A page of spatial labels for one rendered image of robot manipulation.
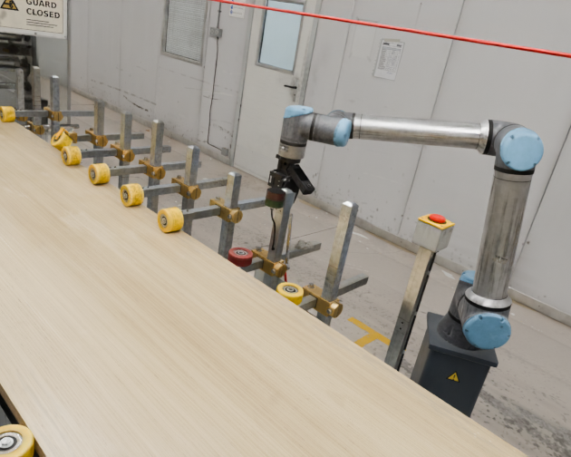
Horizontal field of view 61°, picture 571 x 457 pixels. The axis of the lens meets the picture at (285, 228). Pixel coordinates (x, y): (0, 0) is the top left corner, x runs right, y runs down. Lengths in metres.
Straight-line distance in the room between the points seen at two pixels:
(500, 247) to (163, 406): 1.14
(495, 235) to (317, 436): 0.94
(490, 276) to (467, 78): 2.55
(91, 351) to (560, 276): 3.38
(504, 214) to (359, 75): 3.10
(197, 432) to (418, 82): 3.65
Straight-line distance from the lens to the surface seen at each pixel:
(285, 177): 1.63
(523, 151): 1.59
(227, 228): 1.79
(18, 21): 3.70
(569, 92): 3.84
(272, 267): 1.63
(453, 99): 4.10
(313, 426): 1.02
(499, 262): 1.70
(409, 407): 1.14
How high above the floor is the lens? 1.60
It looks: 22 degrees down
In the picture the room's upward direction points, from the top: 11 degrees clockwise
